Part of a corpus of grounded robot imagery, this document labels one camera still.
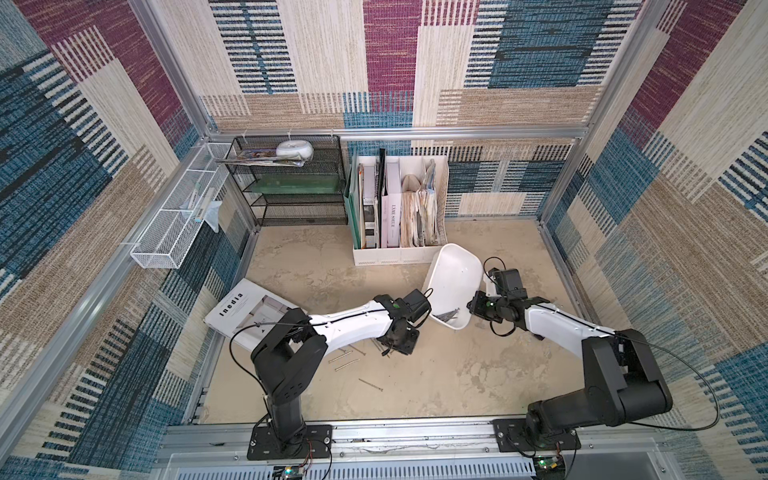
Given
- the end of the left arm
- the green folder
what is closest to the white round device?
the green folder

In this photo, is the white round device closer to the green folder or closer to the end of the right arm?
the green folder

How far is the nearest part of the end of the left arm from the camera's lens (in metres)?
0.65

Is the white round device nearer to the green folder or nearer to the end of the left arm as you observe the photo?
the green folder

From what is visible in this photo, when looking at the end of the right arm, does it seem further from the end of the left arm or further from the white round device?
the white round device
